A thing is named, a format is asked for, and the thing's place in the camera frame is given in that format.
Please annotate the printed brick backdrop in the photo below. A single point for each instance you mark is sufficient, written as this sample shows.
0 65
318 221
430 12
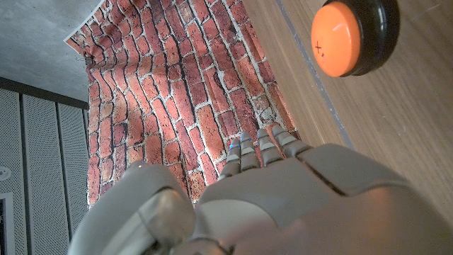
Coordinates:
177 88

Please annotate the orange button with black base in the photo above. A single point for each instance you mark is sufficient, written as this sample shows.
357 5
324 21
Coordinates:
336 39

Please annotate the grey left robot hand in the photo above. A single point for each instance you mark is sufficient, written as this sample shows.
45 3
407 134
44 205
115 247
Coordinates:
301 205

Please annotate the metal backdrop clip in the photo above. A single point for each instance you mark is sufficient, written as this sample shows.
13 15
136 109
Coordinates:
87 60

